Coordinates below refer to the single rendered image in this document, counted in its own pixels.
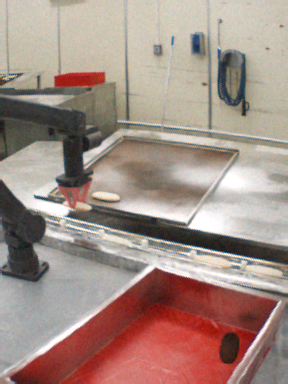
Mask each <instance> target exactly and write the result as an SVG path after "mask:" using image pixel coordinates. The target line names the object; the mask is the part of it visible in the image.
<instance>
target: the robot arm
mask: <svg viewBox="0 0 288 384"><path fill-rule="evenodd" d="M86 117H87V115H86V114H85V113H84V112H83V111H81V110H75V109H69V108H63V107H59V106H52V105H49V104H42V103H40V102H34V101H31V100H26V99H23V98H22V99H20V98H17V97H11V96H6V95H3V94H2V95H1V94H0V119H3V120H5V119H7V120H10V121H17V122H21V123H29V124H33V125H35V124H36V125H41V126H45V127H51V128H54V129H57V134H60V135H67V136H66V137H63V138H62V145H63V164H64V174H62V175H59V176H57V177H55V182H56V183H58V188H59V191H60V192H61V193H62V195H63V196H64V198H66V199H67V203H68V205H69V207H70V209H72V210H75V206H76V202H77V200H78V202H82V203H84V199H85V198H86V195H87V193H88V191H89V189H90V187H91V185H92V183H93V178H92V177H88V176H89V175H91V174H92V175H94V171H93V170H88V169H84V157H83V152H87V151H89V150H91V149H94V148H97V147H98V146H101V144H102V136H101V133H100V131H99V127H97V126H91V125H86ZM82 185H84V193H83V196H82V199H81V197H80V193H79V191H80V186H82ZM67 191H70V192H71V193H73V204H72V202H71V200H70V198H69V196H68V194H67ZM0 217H1V218H2V220H1V224H2V228H3V230H4V231H5V232H6V233H4V239H5V244H7V245H9V246H8V247H7V248H8V253H9V254H8V255H7V259H8V260H7V261H6V263H5V264H4V265H3V266H2V267H0V272H1V274H2V275H6V276H11V277H13V278H17V279H22V280H27V281H33V282H38V280H39V279H40V278H41V277H42V276H43V275H44V274H45V272H46V271H47V270H49V263H48V262H47V261H41V260H38V254H36V252H35V251H34V249H33V244H35V243H37V242H39V241H41V239H42V238H43V236H44V235H45V230H46V221H45V219H44V217H43V216H41V215H39V214H38V213H35V212H32V211H29V210H28V209H27V207H26V206H25V205H23V203H22V202H21V201H20V200H19V199H18V198H17V197H16V196H15V195H14V194H13V193H12V192H11V190H10V189H9V188H8V187H7V185H6V184H5V183H4V181H2V179H1V177H0Z"/></svg>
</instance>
